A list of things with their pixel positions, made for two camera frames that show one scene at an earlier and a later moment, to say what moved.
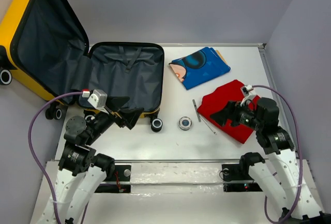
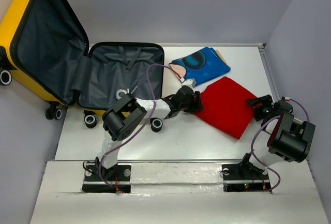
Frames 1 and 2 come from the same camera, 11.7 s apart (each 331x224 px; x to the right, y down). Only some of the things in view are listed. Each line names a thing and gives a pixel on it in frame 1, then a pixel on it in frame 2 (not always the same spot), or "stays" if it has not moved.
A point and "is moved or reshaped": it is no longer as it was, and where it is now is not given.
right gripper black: [230, 112] -> [265, 101]
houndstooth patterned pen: [196, 108] -> [131, 92]
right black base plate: [234, 172] stays
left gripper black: [130, 115] -> [196, 106]
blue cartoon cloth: [198, 66] stays
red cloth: [212, 102] is moved or reshaped
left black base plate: [122, 173] stays
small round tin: [185, 123] -> [120, 93]
